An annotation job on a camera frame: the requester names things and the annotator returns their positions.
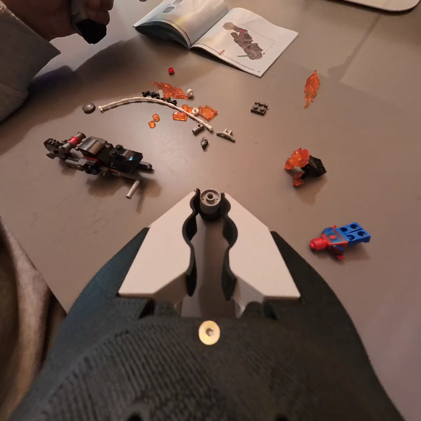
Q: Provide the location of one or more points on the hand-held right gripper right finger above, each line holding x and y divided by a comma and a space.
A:
263, 263

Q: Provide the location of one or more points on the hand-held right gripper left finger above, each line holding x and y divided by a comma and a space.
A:
158, 263

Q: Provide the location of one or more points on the small dark round lego piece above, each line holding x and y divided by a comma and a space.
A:
88, 107

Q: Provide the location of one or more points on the small grey lego pin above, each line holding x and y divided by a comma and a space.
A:
132, 190

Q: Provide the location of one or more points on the grey round lego piece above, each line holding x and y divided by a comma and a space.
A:
209, 197

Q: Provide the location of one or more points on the instruction booklet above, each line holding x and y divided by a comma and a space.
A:
210, 36

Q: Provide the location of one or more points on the black lego motorcycle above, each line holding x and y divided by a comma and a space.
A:
98, 154

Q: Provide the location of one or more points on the person's left forearm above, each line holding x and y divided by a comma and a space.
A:
19, 65

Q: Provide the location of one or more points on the orange lego flame piece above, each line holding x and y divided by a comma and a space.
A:
171, 90

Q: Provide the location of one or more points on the orange rectangular lego tile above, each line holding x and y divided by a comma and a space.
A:
180, 115

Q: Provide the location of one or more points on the dark grey small lego piece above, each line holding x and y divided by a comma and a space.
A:
204, 143

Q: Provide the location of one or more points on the grey lego wing piece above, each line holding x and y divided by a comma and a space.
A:
226, 135

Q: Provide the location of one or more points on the orange lego wedge plates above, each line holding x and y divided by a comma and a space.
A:
208, 112

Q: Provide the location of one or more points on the grey lego connector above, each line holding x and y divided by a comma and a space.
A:
198, 129

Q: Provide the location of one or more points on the black lego piece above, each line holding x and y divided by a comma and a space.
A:
259, 108

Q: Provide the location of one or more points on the long orange lego flame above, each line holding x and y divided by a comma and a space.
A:
311, 88

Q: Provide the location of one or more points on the person's left hand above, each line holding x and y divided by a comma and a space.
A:
46, 16

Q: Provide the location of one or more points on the red blue minifigure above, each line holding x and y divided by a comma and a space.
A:
342, 238

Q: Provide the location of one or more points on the orange flame minifigure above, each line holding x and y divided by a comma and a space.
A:
304, 166

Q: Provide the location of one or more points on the person's grey sweater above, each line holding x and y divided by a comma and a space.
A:
16, 312

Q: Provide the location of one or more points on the white laptop stand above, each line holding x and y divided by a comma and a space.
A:
378, 4

